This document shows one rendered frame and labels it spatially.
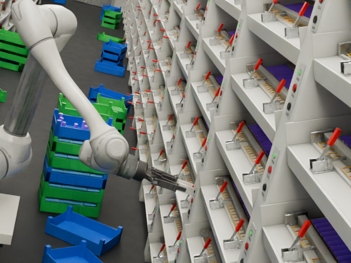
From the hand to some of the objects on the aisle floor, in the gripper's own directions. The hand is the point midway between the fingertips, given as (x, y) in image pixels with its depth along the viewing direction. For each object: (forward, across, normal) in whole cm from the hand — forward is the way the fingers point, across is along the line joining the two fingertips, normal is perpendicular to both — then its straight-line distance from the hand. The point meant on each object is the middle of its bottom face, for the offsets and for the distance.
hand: (185, 187), depth 244 cm
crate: (-20, -58, -61) cm, 86 cm away
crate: (-20, -22, -61) cm, 68 cm away
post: (+19, +91, -54) cm, 107 cm away
